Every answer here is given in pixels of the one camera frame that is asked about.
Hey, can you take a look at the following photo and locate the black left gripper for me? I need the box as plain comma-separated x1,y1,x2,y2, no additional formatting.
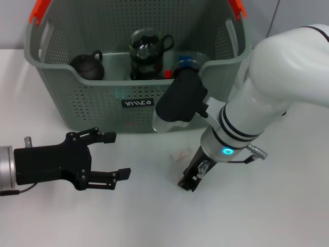
14,127,117,191

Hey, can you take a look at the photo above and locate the black clay teapot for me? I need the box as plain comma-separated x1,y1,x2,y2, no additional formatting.
68,50,105,81

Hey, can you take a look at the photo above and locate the orange bin handle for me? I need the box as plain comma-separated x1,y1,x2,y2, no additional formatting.
29,0,51,26
228,0,247,21

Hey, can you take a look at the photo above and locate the right gripper cable with connector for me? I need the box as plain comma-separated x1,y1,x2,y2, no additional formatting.
227,144,268,164

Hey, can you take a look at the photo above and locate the grey perforated plastic storage bin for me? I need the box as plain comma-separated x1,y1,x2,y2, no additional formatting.
24,0,251,133

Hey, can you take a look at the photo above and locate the glass teacup with black base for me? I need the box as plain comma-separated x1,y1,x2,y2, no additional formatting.
128,29,175,65
129,60,168,81
171,58,204,77

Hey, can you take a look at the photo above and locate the left gripper cable with connector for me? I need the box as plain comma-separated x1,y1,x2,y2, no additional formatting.
0,137,38,197

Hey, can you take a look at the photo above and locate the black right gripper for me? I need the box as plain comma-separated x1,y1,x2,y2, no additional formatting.
82,148,216,192

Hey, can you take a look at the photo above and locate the gripper cable with connector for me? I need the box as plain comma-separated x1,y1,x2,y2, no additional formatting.
0,137,38,197
227,144,268,164

